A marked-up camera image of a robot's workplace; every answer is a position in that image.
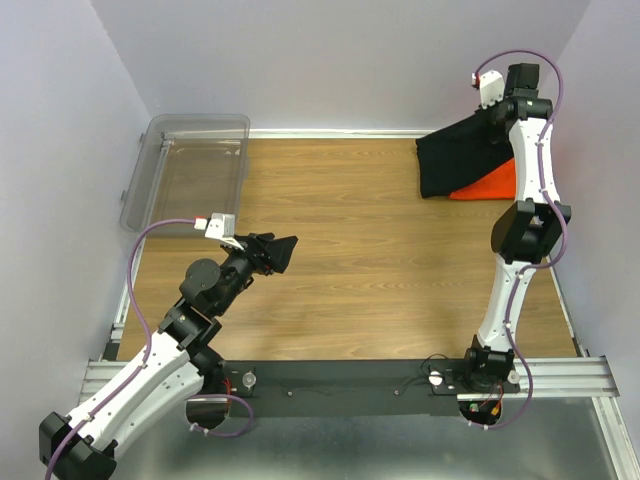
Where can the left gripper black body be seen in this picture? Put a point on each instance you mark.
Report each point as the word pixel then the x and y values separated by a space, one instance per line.
pixel 259 263

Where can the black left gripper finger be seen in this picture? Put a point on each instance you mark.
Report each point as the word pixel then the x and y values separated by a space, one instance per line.
pixel 260 239
pixel 280 252

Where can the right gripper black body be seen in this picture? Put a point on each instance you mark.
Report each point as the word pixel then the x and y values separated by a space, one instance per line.
pixel 491 112

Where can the black t-shirt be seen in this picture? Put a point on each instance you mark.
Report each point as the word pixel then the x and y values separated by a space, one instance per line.
pixel 457 156

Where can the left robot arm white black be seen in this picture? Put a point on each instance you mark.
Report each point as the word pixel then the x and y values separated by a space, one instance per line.
pixel 175 364

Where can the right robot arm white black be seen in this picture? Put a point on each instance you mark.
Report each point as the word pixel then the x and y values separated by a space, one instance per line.
pixel 533 226

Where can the folded orange t-shirt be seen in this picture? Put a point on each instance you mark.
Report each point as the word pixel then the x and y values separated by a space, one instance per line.
pixel 499 184

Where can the clear plastic bin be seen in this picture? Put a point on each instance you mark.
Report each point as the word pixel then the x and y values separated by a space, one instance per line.
pixel 189 165

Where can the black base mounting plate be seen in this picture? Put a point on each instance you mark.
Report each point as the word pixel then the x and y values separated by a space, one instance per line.
pixel 435 386

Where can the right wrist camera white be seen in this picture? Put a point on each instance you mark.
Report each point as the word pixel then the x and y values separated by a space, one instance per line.
pixel 490 86

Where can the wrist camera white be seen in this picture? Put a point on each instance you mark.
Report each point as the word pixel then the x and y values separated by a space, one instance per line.
pixel 490 86
pixel 219 227

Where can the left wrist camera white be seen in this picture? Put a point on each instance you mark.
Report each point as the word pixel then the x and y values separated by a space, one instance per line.
pixel 219 227

